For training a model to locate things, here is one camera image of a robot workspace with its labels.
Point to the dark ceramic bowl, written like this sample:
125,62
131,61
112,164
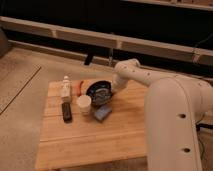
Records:
100,92

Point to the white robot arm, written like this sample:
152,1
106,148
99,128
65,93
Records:
172,104

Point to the white paper cup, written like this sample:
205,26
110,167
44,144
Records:
84,104

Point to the orange carrot toy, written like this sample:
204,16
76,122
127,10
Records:
79,86

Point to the blue sponge block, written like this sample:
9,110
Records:
102,113

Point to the black stand leg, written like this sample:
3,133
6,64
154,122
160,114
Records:
88,59

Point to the small white bottle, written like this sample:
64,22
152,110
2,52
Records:
66,90

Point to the black remote control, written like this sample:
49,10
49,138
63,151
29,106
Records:
66,111

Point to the wooden table board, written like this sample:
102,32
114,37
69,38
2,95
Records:
86,141

